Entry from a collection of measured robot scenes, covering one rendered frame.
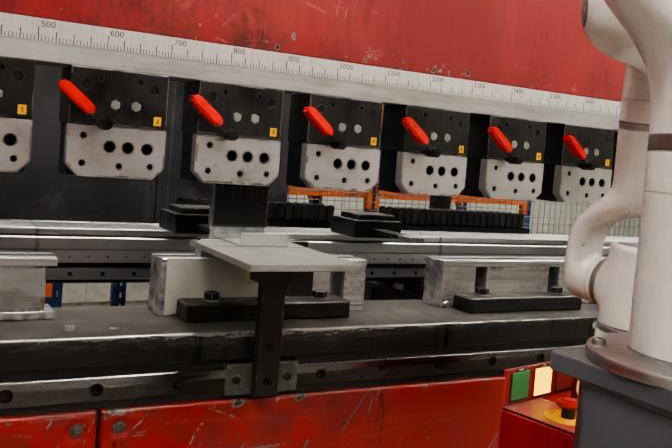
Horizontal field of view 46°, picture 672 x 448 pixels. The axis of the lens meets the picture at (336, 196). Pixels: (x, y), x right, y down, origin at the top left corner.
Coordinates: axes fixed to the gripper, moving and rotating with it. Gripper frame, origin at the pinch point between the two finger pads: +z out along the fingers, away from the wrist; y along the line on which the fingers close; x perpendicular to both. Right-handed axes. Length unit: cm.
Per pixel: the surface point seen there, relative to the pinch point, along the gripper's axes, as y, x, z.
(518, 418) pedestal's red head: -6.3, -15.0, -2.6
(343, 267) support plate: -22, -42, -24
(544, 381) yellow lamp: -9.5, -4.8, -6.2
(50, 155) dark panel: -105, -56, -28
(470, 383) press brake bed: -25.3, -3.9, 0.2
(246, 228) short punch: -50, -41, -24
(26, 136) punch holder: -54, -78, -36
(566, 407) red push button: -0.5, -11.6, -6.2
